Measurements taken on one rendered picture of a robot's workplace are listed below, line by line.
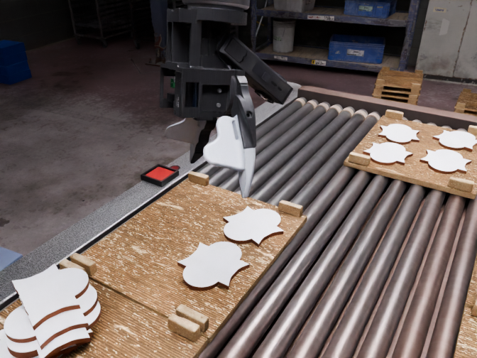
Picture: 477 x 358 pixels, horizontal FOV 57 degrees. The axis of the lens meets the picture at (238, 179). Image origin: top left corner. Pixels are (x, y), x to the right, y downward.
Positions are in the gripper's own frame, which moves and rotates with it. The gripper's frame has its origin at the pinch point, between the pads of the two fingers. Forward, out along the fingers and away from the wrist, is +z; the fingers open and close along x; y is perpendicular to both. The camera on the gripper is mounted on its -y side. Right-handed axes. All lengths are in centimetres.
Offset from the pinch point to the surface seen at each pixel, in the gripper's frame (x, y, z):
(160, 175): -64, -15, 20
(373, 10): -326, -346, -63
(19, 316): -21.1, 23.5, 27.6
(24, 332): -17.3, 23.0, 28.2
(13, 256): -56, 23, 34
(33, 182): -266, 4, 84
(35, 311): -19.6, 21.1, 26.3
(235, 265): -19.7, -15.0, 25.2
